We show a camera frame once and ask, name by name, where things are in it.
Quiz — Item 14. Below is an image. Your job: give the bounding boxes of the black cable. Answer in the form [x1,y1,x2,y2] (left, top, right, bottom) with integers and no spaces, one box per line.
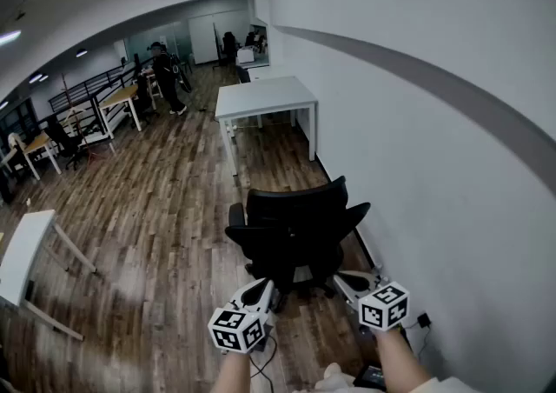
[249,333,279,393]

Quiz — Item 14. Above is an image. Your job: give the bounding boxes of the black metal railing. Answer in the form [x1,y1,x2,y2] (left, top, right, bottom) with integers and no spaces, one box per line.
[0,56,156,149]

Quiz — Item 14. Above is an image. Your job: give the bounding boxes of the wooden coat stand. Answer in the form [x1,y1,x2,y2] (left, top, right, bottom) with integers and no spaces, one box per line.
[59,72,105,164]

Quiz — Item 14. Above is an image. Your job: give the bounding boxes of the black screen device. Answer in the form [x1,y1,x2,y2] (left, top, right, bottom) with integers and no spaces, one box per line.
[352,364,386,388]

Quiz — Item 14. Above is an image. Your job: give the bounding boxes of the white table with slanted legs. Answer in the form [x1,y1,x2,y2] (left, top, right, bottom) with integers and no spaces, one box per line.
[0,208,99,343]

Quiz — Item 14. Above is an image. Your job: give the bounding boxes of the person in white coat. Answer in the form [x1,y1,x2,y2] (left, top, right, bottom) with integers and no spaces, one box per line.
[290,363,479,393]

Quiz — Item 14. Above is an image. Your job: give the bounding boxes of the black office chair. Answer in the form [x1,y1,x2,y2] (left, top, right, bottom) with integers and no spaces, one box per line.
[224,175,372,314]

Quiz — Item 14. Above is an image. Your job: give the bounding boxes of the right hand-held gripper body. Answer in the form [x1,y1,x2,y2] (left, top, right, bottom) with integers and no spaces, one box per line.
[355,273,412,334]

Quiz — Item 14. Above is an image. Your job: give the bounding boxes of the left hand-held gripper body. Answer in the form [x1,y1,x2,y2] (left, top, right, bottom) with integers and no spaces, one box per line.
[207,297,275,356]

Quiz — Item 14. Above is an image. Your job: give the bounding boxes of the wooden top table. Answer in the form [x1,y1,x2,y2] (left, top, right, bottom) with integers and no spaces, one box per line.
[98,84,143,140]
[21,130,63,182]

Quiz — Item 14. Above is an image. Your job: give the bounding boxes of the white desk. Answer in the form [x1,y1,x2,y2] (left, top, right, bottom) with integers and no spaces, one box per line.
[215,75,320,179]
[246,63,283,82]

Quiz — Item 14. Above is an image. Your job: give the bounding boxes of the person's right forearm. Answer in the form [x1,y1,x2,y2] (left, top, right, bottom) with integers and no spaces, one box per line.
[373,325,435,393]

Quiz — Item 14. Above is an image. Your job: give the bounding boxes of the person's left forearm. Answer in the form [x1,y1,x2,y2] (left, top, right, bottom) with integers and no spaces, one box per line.
[210,350,253,393]

